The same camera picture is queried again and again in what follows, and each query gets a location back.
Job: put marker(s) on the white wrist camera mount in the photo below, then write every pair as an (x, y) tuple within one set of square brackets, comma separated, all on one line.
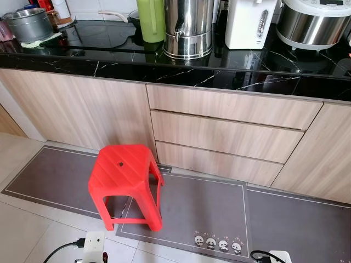
[(94, 244), (281, 256)]

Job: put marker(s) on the pale green cloth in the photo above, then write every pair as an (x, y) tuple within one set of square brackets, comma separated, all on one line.
[(49, 39)]

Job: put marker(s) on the stainless steel water urn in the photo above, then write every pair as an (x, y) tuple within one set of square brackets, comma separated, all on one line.
[(189, 27)]

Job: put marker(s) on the grey pot with lid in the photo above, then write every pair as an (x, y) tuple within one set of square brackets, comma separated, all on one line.
[(27, 24)]

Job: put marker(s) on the grey panda floor mat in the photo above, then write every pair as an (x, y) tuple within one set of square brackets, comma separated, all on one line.
[(203, 213)]

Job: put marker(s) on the wooden cabinet door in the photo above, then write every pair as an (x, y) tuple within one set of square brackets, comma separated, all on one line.
[(323, 153), (71, 104)]

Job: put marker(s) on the black glass cooktop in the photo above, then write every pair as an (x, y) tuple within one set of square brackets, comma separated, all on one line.
[(98, 35)]

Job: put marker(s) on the green plastic pitcher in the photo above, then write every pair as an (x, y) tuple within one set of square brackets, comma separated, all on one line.
[(151, 19)]

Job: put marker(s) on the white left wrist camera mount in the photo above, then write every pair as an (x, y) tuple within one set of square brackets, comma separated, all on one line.
[(94, 244)]

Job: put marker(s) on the white and steel rice cooker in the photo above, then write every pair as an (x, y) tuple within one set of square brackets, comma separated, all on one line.
[(312, 24)]

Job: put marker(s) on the white electric thermo pot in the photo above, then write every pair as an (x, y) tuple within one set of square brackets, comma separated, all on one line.
[(247, 24)]

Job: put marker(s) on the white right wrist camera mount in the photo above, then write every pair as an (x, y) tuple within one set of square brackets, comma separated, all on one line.
[(281, 256)]

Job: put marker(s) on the red container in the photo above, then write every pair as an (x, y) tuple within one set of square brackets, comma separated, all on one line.
[(45, 4)]

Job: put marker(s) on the wooden drawer front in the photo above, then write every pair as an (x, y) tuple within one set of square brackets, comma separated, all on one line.
[(225, 137), (230, 104), (219, 163)]

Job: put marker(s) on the small white container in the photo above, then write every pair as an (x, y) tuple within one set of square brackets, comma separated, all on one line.
[(61, 10)]

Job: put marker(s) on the red plastic stool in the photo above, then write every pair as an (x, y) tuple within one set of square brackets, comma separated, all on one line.
[(123, 170)]

